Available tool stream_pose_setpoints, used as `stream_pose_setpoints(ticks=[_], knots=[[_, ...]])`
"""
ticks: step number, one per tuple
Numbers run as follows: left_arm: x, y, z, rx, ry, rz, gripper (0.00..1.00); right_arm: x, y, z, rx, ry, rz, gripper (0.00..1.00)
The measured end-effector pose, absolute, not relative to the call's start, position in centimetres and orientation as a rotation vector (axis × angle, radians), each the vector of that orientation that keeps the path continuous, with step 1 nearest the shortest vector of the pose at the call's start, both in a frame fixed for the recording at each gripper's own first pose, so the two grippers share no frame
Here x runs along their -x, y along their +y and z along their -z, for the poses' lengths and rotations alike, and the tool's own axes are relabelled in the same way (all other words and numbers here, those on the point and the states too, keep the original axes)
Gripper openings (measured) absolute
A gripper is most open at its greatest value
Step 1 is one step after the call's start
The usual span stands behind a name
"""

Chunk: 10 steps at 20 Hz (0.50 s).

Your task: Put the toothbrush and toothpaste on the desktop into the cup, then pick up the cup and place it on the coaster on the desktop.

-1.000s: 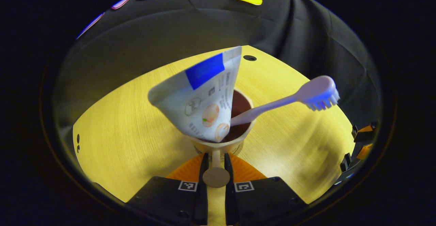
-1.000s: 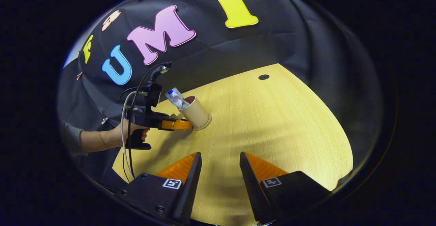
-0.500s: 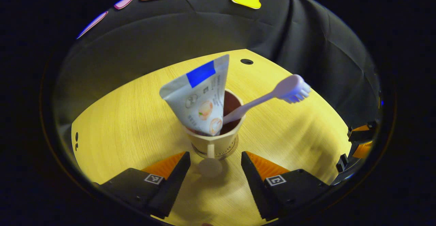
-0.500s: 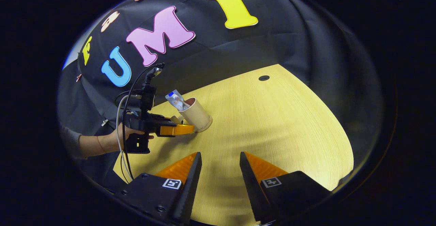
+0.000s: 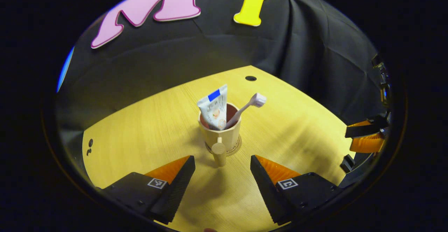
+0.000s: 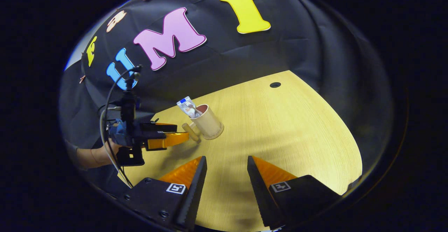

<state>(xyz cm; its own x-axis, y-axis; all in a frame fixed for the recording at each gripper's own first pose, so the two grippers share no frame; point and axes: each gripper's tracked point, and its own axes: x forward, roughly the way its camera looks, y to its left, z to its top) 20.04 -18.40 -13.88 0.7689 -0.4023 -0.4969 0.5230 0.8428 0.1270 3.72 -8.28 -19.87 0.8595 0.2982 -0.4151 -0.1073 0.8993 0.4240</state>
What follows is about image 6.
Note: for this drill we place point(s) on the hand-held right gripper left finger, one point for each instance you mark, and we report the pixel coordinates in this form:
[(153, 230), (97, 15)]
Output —
[(194, 193)]

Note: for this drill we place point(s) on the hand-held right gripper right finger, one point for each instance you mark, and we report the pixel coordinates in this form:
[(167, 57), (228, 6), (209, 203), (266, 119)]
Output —
[(259, 193)]

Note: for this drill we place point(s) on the wooden desktop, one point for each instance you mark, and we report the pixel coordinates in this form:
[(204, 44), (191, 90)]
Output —
[(280, 127)]

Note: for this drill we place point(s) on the round brown coaster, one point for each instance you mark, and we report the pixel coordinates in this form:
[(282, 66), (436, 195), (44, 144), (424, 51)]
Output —
[(218, 134)]

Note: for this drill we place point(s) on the white toothpaste tube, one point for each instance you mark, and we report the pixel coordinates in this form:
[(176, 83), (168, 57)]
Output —
[(187, 106)]

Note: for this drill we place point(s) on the beige cup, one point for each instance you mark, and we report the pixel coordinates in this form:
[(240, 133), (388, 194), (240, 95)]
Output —
[(209, 120)]

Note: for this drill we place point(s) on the orange cloth clip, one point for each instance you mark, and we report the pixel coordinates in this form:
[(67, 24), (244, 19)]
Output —
[(82, 79)]

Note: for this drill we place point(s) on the black backdrop cloth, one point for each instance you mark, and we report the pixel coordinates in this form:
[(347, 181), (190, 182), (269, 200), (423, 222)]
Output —
[(280, 53)]

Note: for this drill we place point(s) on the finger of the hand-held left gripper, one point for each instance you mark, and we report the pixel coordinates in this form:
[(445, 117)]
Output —
[(164, 127), (168, 140)]

